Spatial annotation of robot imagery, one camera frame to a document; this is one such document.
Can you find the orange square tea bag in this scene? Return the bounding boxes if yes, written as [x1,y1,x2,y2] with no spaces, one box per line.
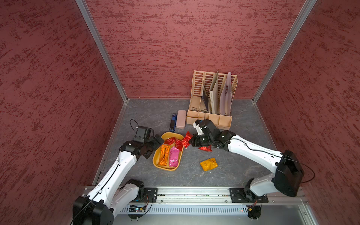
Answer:
[200,158,218,172]

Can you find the yellow plastic storage tray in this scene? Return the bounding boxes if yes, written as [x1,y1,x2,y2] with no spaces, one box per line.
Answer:
[152,132,184,171]

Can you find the black folder in organizer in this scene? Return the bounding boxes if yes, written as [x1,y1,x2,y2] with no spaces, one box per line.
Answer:
[200,88,209,113]

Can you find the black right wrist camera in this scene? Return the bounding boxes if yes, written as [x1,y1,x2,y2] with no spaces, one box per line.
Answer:
[193,119,220,136]

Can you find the pink pencil case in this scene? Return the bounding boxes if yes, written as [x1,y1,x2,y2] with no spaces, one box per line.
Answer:
[176,110,187,129]

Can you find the aluminium corner post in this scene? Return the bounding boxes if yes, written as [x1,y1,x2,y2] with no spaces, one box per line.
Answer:
[76,0,128,104]
[252,0,317,105]

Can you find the magenta long tea bag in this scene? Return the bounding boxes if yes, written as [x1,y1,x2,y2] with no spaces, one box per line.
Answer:
[169,147,180,167]

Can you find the orange long tea bag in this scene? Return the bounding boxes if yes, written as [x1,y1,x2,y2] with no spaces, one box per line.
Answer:
[157,144,171,166]

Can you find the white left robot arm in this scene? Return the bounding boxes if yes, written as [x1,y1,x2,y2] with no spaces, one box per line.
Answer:
[70,134,164,225]

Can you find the beige plastic file organizer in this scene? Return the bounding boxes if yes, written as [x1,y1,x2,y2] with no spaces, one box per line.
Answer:
[187,70,238,130]

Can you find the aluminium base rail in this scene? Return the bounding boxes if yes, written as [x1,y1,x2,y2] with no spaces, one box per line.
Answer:
[153,187,309,205]

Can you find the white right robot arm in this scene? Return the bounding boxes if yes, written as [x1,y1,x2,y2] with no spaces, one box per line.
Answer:
[189,130,304,202]

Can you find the beige folder in organizer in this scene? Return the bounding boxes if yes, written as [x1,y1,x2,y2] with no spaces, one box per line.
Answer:
[209,71,218,114]

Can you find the lilac clipboard in organizer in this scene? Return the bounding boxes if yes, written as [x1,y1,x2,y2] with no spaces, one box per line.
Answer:
[219,72,232,116]

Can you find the aluminium left corner post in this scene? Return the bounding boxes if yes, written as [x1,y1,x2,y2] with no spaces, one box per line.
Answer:
[76,0,128,104]

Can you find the aluminium right corner post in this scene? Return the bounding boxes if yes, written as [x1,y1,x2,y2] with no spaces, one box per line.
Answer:
[252,0,317,105]

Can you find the white vented cable channel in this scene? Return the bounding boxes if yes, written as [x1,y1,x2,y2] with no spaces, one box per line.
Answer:
[113,204,249,216]

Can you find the red tea bag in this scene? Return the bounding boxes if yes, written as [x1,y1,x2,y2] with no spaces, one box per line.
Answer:
[175,131,193,151]
[164,137,177,145]
[199,146,212,152]

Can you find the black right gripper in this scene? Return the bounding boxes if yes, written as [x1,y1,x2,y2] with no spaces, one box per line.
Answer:
[188,133,214,147]

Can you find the blue black stapler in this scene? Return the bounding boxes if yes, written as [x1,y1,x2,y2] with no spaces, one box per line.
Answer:
[169,113,177,132]

